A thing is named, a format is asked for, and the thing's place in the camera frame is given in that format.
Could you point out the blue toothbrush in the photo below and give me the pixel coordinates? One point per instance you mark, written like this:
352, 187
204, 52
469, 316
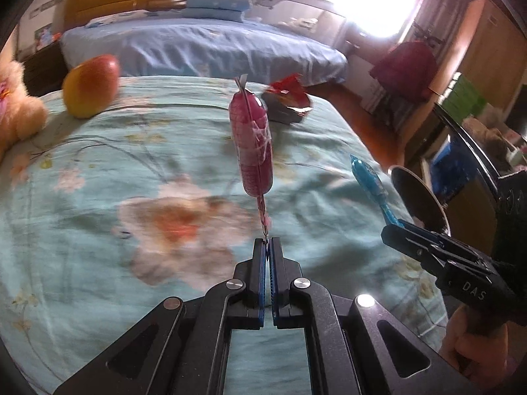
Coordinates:
370, 181

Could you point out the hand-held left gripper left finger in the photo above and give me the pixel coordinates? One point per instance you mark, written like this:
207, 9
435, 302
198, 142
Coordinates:
259, 284

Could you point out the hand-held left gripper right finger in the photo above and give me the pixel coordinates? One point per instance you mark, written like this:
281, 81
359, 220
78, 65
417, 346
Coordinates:
276, 284

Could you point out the green box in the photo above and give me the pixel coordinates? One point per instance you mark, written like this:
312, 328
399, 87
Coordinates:
463, 90

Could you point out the blue packet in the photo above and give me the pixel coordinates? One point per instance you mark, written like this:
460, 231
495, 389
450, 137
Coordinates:
453, 168

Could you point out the person's right hand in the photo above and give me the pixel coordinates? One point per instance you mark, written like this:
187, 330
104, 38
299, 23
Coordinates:
473, 347

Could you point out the bed with blue sheet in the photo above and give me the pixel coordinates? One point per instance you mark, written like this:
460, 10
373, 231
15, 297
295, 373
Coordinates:
206, 49

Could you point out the clothes rack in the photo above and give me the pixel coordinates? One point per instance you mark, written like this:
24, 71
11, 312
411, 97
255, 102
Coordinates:
426, 37

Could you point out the pink sausage wrapper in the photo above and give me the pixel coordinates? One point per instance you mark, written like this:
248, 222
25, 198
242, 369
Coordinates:
251, 144

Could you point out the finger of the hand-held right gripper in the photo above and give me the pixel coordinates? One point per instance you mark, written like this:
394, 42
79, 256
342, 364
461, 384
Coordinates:
411, 251
448, 245

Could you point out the black round pan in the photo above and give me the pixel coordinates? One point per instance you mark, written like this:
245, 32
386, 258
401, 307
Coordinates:
420, 201

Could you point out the photo frame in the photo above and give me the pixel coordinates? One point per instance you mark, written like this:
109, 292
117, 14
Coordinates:
44, 37

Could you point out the grey crib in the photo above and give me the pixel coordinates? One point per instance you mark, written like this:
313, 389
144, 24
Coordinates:
296, 8

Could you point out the teal floral blanket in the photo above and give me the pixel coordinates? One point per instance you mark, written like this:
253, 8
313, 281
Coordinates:
123, 173

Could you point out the red yellow mango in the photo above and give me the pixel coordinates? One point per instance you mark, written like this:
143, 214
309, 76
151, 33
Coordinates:
92, 86

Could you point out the red hanging clothing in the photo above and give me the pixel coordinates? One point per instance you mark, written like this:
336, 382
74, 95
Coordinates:
403, 70

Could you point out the dark glossy cabinet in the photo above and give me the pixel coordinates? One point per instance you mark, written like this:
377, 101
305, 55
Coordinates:
465, 144

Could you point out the beige plush toy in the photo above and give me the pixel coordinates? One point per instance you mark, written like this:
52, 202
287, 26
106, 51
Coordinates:
18, 111

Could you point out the folded blue quilt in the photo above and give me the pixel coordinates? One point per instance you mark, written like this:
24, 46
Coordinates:
216, 8

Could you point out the dark wooden nightstand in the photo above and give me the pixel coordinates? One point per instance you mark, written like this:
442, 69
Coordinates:
43, 70

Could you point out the brown wooden wardrobe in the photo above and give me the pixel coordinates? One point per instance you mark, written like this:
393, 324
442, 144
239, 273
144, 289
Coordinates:
494, 49

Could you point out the wooden headboard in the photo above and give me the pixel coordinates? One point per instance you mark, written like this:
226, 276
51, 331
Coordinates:
123, 0

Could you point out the red snack wrapper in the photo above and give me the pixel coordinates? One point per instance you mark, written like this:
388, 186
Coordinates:
288, 88

